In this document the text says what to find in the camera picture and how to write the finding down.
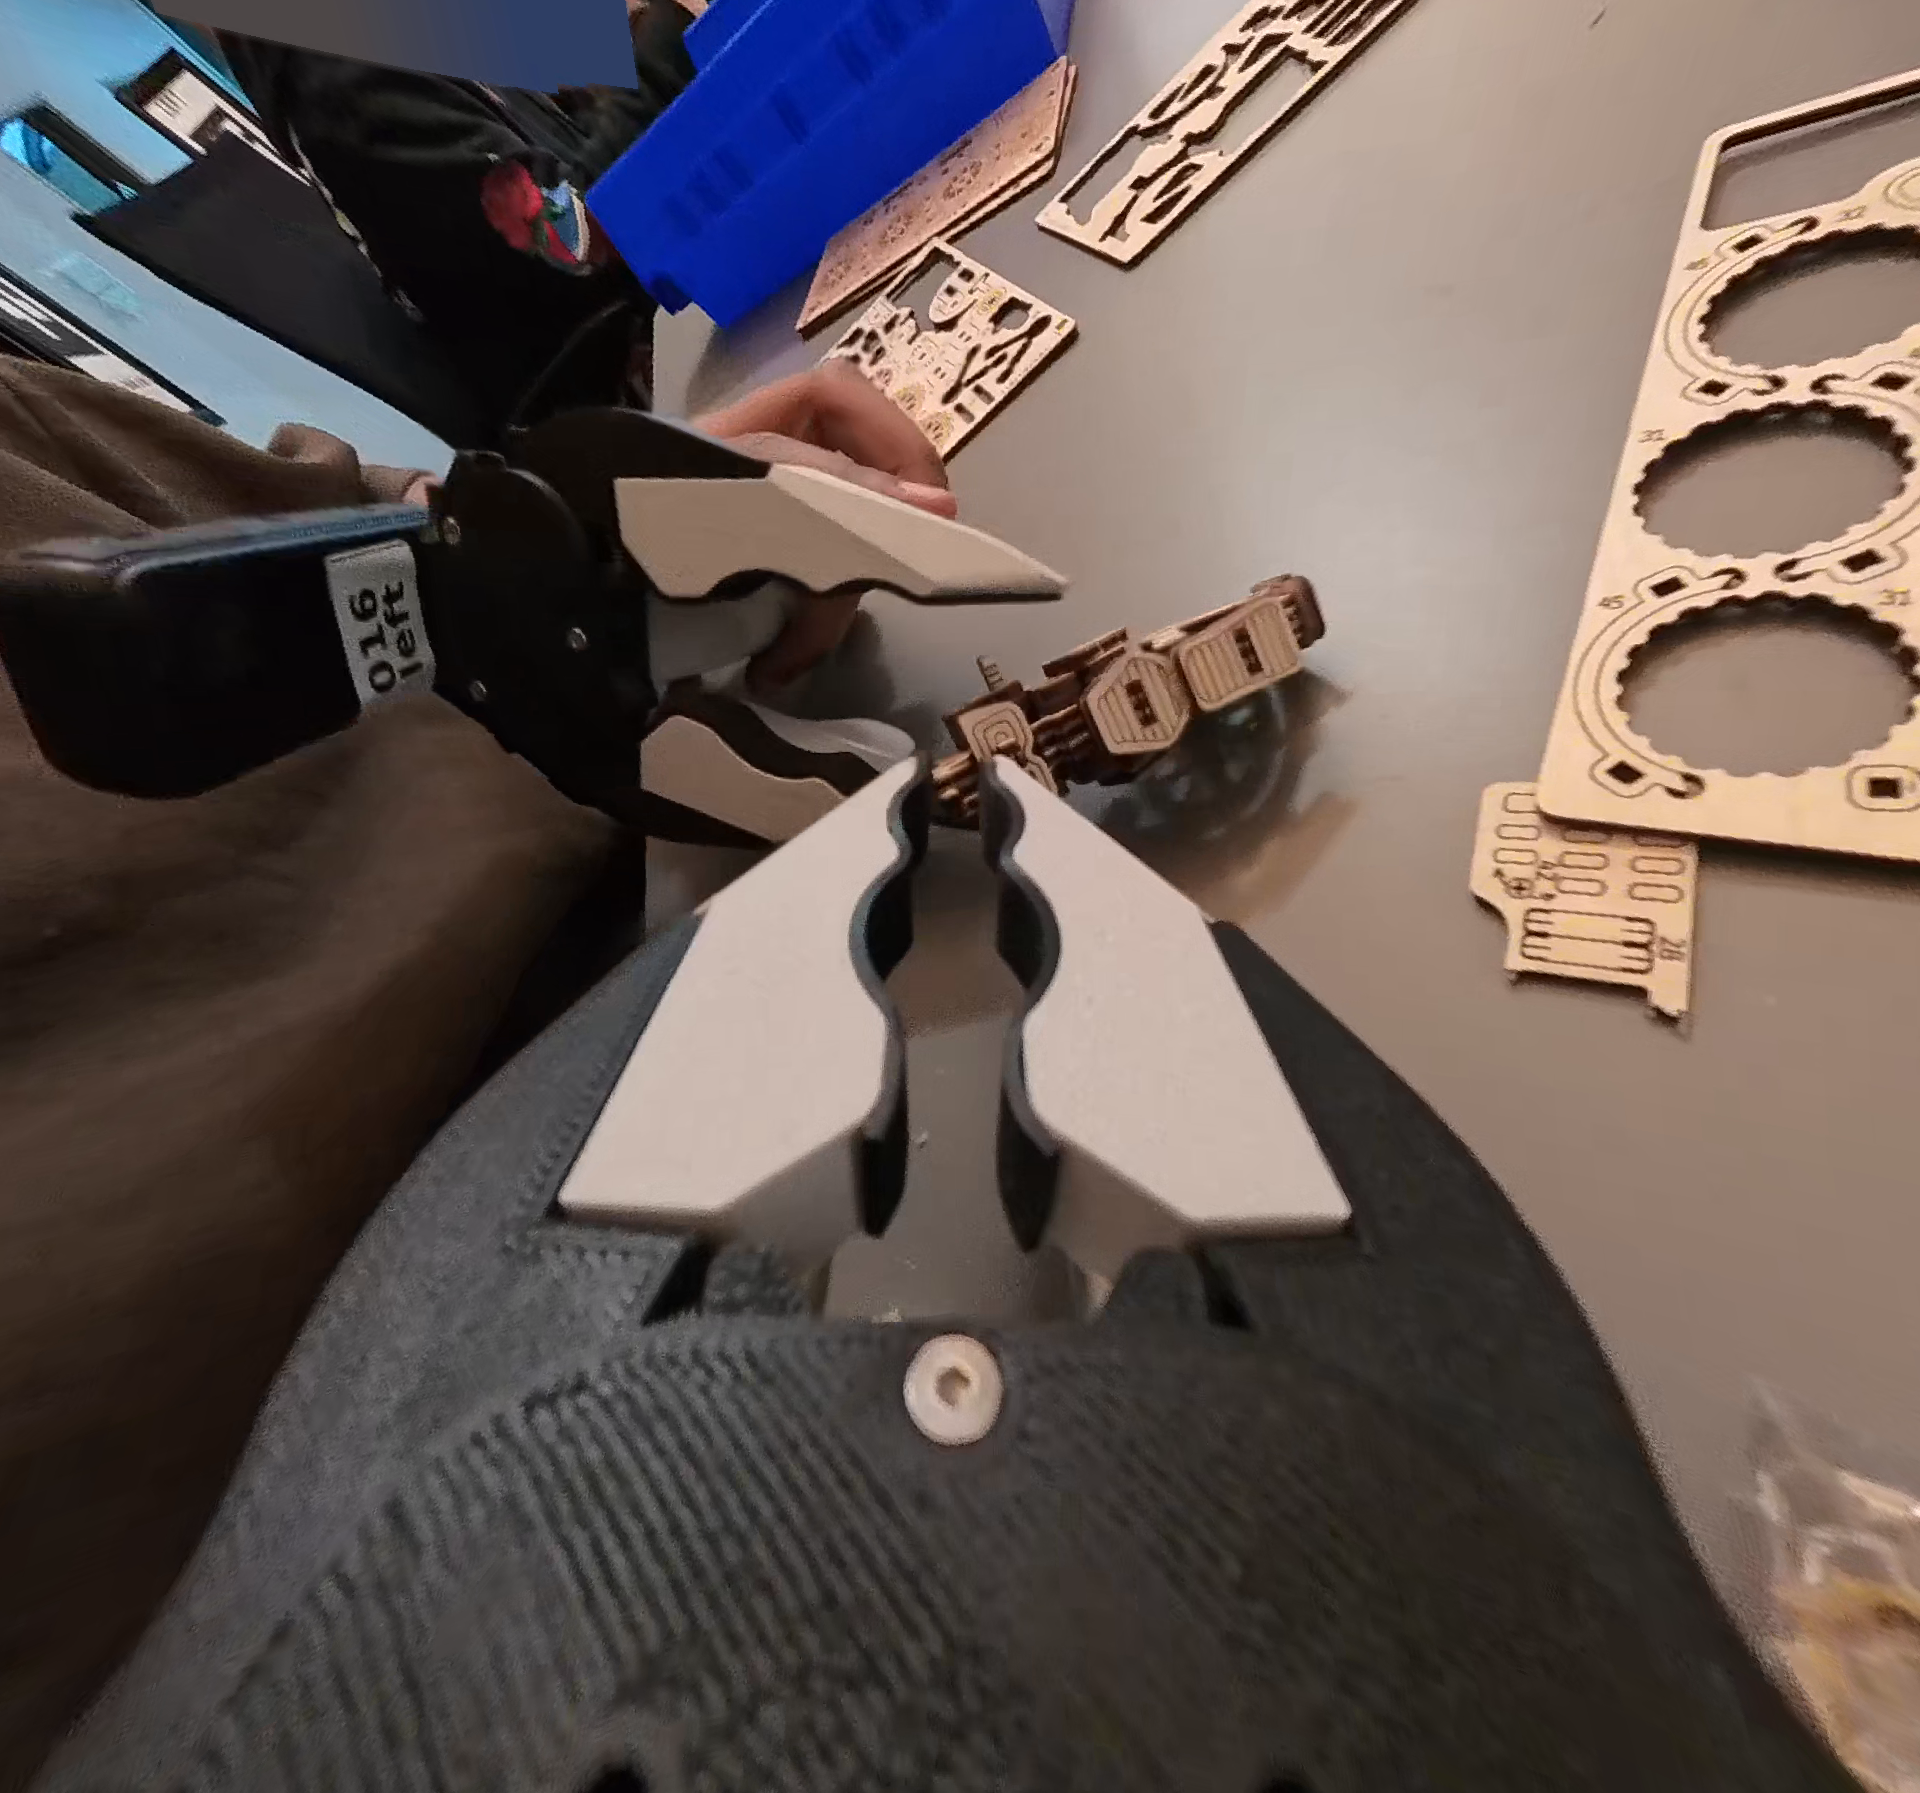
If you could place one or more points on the person's left hand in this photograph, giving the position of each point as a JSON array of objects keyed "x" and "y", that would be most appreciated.
[{"x": 841, "y": 421}]

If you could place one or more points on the long wooden puzzle sheet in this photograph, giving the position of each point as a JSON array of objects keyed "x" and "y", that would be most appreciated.
[{"x": 1110, "y": 220}]

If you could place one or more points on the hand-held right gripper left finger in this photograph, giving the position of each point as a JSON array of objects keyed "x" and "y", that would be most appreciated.
[{"x": 735, "y": 1059}]

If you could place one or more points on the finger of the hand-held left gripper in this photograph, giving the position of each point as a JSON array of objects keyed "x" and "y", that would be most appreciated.
[
  {"x": 841, "y": 533},
  {"x": 721, "y": 791}
]

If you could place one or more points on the assembled wooden puzzle model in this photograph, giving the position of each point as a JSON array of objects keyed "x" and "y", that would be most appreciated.
[{"x": 1141, "y": 691}]

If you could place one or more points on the stack of wooden puzzle sheets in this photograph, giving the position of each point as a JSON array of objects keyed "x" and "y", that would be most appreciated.
[{"x": 975, "y": 196}]

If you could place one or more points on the person's left forearm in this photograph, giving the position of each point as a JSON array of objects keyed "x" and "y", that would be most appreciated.
[{"x": 134, "y": 459}]

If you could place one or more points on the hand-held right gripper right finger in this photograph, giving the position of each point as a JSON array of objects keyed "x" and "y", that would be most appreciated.
[{"x": 1170, "y": 1073}]

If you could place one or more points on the blue plastic bin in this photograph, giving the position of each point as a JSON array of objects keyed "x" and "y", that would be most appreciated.
[{"x": 841, "y": 99}]

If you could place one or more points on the small wooden slotted sheet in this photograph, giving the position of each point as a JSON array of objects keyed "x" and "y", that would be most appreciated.
[{"x": 1574, "y": 894}]

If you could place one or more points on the person's brown clothing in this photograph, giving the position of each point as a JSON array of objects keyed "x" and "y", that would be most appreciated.
[{"x": 224, "y": 1073}]

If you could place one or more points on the small clear plastic bag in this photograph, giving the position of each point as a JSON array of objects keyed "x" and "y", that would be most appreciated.
[{"x": 1853, "y": 1554}]

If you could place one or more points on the wooden sheet with round holes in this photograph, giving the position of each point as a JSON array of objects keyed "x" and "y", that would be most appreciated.
[{"x": 1725, "y": 814}]

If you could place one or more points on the grey desk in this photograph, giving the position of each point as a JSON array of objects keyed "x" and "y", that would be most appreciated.
[{"x": 1425, "y": 398}]

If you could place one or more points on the square wooden puzzle sheet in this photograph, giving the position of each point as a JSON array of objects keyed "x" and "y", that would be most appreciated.
[{"x": 960, "y": 353}]

